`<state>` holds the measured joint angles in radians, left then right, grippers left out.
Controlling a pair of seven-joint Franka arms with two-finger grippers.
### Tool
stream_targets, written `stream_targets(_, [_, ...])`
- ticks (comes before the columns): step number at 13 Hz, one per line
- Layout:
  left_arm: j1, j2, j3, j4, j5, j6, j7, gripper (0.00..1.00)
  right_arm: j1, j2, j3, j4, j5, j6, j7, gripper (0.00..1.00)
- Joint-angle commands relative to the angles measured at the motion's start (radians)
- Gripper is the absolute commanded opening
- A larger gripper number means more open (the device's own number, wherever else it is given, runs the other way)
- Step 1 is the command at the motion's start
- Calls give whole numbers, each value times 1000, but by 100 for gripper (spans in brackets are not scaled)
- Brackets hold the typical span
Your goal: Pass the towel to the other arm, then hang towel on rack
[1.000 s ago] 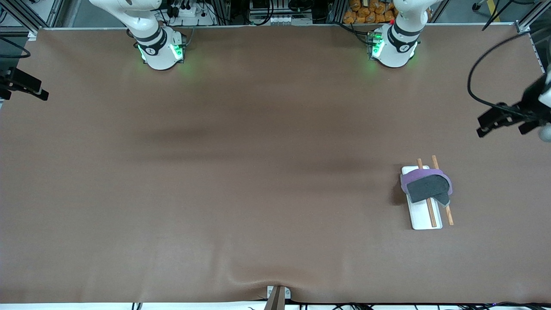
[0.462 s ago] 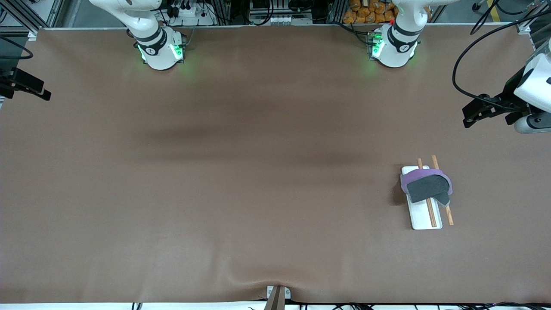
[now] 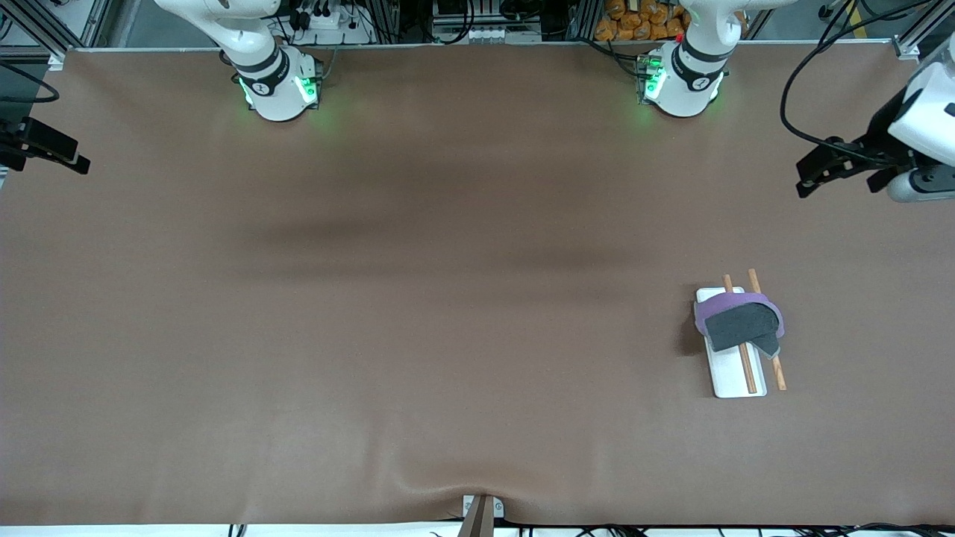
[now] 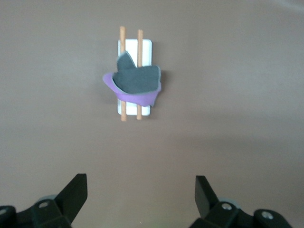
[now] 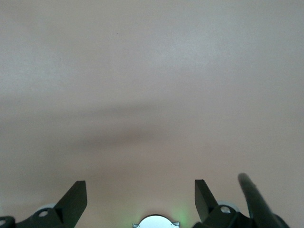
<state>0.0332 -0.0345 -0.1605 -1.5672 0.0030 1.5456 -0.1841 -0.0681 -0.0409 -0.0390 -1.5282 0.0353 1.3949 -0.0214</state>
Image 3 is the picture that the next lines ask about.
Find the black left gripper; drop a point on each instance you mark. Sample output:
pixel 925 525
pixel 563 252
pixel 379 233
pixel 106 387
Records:
pixel 877 139

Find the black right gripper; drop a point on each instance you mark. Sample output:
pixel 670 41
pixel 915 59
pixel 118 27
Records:
pixel 13 139

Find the purple and grey towel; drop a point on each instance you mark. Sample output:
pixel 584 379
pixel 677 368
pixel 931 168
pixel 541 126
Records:
pixel 742 324

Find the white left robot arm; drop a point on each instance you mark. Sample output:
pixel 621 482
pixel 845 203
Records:
pixel 690 82

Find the pile of orange packets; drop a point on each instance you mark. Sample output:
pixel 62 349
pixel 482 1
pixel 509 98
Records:
pixel 634 26

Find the white power strip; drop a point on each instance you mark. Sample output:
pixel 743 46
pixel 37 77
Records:
pixel 328 22

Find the white connector block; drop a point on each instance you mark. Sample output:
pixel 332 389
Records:
pixel 492 34

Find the brown table mat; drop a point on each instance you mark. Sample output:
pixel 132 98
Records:
pixel 373 335

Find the aluminium frame post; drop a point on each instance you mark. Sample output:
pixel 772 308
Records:
pixel 914 41
pixel 52 30

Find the brown camera mount bracket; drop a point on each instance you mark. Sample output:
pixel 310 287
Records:
pixel 477 522

